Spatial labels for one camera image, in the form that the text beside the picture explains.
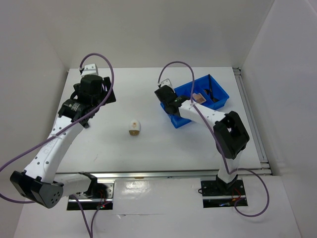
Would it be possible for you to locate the aluminium rail front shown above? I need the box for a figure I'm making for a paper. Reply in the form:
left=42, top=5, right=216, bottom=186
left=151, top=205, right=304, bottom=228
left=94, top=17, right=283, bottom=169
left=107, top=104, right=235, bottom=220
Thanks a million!
left=53, top=169, right=222, bottom=181

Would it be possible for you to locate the aluminium rail right side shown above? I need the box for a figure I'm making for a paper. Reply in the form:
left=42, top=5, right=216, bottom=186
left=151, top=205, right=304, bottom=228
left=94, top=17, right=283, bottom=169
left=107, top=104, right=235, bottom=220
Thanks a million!
left=233, top=68, right=272, bottom=175

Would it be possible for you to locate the pink eyeshadow palette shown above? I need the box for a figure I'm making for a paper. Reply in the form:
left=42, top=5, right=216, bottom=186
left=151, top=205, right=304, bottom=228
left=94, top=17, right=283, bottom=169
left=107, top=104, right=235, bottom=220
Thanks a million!
left=193, top=93, right=206, bottom=104

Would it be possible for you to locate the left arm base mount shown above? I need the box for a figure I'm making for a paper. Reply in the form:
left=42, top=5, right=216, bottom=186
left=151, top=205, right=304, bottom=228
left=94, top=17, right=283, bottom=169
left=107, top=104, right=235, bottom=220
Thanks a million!
left=63, top=179, right=115, bottom=211

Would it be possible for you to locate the black slim makeup brush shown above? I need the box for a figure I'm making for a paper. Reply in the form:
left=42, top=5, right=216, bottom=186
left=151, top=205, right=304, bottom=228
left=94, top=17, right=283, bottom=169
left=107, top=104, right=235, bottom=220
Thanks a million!
left=208, top=74, right=219, bottom=103

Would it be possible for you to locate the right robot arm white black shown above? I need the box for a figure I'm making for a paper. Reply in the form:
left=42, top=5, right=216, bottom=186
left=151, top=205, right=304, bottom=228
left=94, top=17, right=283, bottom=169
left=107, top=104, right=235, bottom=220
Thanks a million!
left=155, top=85, right=250, bottom=194

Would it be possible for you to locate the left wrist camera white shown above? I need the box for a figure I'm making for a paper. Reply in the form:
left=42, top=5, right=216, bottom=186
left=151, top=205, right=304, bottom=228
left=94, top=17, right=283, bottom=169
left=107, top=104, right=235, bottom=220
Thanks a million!
left=79, top=63, right=99, bottom=77

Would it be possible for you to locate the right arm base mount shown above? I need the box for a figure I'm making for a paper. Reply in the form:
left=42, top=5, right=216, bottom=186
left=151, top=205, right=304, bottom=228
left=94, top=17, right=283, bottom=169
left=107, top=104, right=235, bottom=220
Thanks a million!
left=198, top=179, right=248, bottom=208

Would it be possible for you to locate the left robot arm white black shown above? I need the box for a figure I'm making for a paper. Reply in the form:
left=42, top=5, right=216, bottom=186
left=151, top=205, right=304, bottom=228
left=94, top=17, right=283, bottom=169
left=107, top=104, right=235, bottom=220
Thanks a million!
left=10, top=75, right=116, bottom=208

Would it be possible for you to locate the aluminium rail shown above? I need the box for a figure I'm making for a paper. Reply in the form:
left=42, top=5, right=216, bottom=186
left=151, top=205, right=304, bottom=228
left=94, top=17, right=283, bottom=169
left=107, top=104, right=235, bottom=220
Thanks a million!
left=53, top=169, right=222, bottom=181
left=233, top=68, right=272, bottom=175

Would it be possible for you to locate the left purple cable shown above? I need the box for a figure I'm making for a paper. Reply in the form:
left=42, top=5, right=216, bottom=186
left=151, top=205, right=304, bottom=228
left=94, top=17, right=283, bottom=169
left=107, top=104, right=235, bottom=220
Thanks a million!
left=0, top=53, right=115, bottom=238

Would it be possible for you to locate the blue plastic divided bin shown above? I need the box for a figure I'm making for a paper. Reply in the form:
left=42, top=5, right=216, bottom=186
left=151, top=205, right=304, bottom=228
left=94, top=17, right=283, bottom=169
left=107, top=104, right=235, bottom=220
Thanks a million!
left=159, top=74, right=229, bottom=128

